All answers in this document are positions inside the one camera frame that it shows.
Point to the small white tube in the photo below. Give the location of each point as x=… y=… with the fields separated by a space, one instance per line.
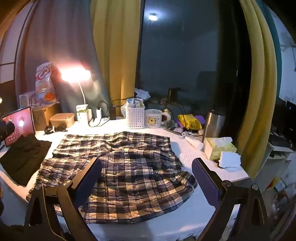
x=185 y=134

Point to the white side shelf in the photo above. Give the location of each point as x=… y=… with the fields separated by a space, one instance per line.
x=277 y=148

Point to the stainless steel thermos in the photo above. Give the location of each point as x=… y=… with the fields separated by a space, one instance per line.
x=214 y=125

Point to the folded white tissue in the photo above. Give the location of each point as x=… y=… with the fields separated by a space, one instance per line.
x=230 y=160

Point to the black power adapter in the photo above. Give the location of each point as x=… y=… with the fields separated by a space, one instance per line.
x=113 y=113

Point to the white bear mug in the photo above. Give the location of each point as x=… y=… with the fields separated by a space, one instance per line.
x=152 y=120

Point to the snack bag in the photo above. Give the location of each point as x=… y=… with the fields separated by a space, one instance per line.
x=44 y=78

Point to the round tan box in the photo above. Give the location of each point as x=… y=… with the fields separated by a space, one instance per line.
x=61 y=120

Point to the dark brown jar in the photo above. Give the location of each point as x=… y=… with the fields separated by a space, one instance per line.
x=174 y=95

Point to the white lotion tube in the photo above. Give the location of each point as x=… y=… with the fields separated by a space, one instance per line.
x=195 y=142

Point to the cardboard box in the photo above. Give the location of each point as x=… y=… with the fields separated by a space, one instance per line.
x=40 y=118

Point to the crumpled white paper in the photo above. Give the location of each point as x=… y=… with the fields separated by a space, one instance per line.
x=142 y=93

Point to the dark glass window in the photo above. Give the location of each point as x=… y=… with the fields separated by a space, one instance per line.
x=185 y=58

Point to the yellow curtain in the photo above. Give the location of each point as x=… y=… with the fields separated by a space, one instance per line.
x=115 y=46
x=259 y=69

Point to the green white milk carton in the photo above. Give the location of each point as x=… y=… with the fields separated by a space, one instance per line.
x=82 y=114

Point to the blue white rolled packet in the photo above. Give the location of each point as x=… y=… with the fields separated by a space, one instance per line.
x=132 y=103

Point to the white charger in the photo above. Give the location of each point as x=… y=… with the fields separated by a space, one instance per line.
x=99 y=113

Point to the white desk lamp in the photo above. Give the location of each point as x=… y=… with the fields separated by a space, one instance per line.
x=74 y=73

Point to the blue printed white box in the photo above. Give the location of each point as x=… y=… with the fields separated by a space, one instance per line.
x=27 y=98

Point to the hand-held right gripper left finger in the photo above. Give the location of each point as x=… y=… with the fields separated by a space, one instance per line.
x=90 y=176

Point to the grey plush toy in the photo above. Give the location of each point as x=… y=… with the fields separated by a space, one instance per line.
x=170 y=125

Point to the white plastic basket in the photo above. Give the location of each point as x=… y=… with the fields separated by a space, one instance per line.
x=135 y=118

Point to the yellow tissue pack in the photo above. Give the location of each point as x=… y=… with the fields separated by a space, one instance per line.
x=215 y=148

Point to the grey curtain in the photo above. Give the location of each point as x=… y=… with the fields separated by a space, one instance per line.
x=57 y=34

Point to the yellow bear print bag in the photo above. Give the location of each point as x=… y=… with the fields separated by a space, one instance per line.
x=190 y=121

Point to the black folded cloth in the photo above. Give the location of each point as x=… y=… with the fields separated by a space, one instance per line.
x=23 y=157

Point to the plaid pants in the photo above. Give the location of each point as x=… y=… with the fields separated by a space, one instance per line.
x=138 y=166

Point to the flat dark book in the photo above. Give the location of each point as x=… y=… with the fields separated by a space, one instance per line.
x=175 y=131

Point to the small white box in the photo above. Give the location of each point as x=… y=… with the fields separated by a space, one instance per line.
x=89 y=115

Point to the tablet with red screen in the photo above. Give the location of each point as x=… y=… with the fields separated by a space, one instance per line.
x=22 y=125

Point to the clear plastic bag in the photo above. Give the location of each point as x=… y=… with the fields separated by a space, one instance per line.
x=123 y=109

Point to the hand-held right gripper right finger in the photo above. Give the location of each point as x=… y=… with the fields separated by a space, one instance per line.
x=203 y=180

